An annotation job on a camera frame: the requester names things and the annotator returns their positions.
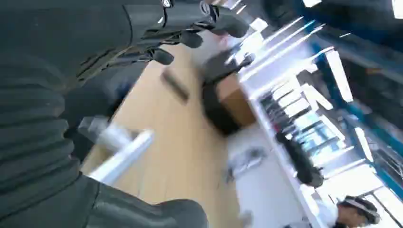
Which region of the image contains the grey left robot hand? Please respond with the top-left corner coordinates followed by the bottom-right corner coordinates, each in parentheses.
top-left (0, 0), bottom-right (250, 228)

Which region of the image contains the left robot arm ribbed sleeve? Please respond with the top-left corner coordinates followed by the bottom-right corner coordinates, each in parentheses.
top-left (0, 52), bottom-right (81, 221)

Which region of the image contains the dark flat card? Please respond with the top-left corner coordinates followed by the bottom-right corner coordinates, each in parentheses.
top-left (160, 68), bottom-right (191, 105)

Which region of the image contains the white bar-shaped object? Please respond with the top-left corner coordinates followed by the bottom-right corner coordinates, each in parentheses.
top-left (77, 115), bottom-right (155, 186)

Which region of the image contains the black bulky object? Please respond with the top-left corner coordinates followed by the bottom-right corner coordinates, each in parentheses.
top-left (201, 52), bottom-right (255, 136)

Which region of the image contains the wooden card box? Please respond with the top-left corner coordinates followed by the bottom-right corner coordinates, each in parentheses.
top-left (216, 74), bottom-right (256, 128)

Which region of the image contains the grey clutter on floor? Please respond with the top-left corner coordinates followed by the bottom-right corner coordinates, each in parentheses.
top-left (225, 147), bottom-right (268, 184)

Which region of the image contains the black office chair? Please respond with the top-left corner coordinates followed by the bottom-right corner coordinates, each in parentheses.
top-left (276, 131), bottom-right (325, 189)

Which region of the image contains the long ceiling light panel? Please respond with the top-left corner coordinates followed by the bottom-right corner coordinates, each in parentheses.
top-left (354, 126), bottom-right (374, 163)
top-left (325, 49), bottom-right (354, 103)

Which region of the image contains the person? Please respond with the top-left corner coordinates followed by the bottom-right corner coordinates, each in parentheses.
top-left (283, 195), bottom-right (382, 228)

